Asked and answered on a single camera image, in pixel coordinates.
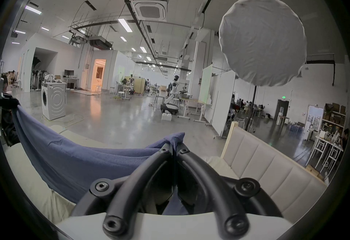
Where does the white water dispenser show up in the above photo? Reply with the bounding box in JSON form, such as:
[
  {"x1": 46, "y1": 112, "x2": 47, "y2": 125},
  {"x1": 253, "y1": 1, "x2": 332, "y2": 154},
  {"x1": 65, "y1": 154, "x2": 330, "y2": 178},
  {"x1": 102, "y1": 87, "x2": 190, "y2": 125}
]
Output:
[{"x1": 276, "y1": 107, "x2": 290, "y2": 126}]

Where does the round white softbox lamp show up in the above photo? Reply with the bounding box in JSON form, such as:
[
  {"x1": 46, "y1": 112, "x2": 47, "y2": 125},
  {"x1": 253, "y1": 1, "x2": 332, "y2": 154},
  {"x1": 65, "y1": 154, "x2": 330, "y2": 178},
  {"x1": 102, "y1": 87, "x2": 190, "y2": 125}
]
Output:
[{"x1": 218, "y1": 0, "x2": 307, "y2": 133}]

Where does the padded beige headboard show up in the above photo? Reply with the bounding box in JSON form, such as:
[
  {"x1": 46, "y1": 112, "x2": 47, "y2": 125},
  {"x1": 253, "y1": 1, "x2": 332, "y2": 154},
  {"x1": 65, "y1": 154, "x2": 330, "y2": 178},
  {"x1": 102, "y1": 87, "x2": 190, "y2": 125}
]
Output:
[{"x1": 221, "y1": 121, "x2": 328, "y2": 223}]

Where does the shelf with cartons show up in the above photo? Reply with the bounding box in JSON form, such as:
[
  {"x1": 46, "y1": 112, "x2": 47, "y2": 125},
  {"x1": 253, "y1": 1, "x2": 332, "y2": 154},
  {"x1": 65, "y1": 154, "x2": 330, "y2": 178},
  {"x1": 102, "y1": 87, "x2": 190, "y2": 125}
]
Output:
[{"x1": 322, "y1": 103, "x2": 348, "y2": 139}]

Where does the white washing machine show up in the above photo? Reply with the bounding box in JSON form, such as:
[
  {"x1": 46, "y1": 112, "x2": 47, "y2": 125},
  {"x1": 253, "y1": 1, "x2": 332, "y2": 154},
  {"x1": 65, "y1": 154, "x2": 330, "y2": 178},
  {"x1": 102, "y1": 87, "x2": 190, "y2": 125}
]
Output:
[{"x1": 41, "y1": 81, "x2": 67, "y2": 121}]

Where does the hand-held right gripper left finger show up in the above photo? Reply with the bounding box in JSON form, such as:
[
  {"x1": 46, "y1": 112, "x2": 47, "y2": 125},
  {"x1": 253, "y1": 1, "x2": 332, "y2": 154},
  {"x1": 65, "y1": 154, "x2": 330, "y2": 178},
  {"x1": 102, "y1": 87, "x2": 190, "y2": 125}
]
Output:
[{"x1": 72, "y1": 143, "x2": 174, "y2": 240}]

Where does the wooden table with white legs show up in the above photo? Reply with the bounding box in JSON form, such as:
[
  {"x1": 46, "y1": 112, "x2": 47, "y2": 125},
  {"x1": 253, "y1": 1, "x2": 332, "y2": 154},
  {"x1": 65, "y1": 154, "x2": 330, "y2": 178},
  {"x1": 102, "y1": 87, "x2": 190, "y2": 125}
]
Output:
[{"x1": 177, "y1": 97, "x2": 208, "y2": 122}]

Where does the blue garment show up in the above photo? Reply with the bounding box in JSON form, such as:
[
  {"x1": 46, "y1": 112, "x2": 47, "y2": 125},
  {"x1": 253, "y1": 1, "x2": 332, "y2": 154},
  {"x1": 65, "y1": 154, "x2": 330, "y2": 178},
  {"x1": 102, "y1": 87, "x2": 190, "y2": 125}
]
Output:
[{"x1": 12, "y1": 103, "x2": 192, "y2": 216}]

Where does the group of people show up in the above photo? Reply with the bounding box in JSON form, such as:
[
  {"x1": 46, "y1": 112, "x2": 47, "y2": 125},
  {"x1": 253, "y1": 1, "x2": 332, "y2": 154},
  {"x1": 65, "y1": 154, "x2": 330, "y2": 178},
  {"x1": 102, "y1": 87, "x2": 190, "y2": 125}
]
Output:
[{"x1": 235, "y1": 98, "x2": 266, "y2": 115}]

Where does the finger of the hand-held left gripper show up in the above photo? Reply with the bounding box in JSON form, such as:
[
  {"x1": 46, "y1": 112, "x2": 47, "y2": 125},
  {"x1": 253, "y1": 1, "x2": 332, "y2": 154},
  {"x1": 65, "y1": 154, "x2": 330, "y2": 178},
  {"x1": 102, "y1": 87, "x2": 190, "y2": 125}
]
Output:
[{"x1": 1, "y1": 93, "x2": 20, "y2": 112}]

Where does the desk with monitors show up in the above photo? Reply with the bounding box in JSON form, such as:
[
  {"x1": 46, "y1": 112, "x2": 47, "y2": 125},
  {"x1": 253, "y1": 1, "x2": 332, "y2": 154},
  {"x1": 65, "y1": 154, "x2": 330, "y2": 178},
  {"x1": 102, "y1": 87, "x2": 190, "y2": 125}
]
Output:
[{"x1": 62, "y1": 69, "x2": 80, "y2": 89}]

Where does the bed with beige sheet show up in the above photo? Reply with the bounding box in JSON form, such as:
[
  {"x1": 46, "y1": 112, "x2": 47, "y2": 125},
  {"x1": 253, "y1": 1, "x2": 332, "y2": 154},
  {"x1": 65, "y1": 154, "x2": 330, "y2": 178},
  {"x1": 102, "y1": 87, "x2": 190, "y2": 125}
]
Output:
[{"x1": 5, "y1": 125, "x2": 239, "y2": 224}]

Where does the white humanoid robot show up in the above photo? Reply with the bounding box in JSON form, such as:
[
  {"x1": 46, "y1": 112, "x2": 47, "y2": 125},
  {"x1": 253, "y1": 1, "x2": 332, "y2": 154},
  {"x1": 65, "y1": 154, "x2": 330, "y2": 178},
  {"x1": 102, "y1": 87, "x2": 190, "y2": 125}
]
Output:
[{"x1": 160, "y1": 75, "x2": 181, "y2": 115}]

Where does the white high table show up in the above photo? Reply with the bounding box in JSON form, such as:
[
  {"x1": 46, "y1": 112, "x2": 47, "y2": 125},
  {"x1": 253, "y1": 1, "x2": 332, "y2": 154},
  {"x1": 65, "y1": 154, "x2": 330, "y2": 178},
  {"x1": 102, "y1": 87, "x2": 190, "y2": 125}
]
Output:
[{"x1": 306, "y1": 135, "x2": 344, "y2": 177}]

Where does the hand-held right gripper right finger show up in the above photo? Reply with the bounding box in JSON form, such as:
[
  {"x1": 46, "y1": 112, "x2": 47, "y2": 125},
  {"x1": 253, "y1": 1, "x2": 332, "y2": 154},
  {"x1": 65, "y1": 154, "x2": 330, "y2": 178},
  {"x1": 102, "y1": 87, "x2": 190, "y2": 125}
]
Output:
[{"x1": 174, "y1": 144, "x2": 283, "y2": 239}]

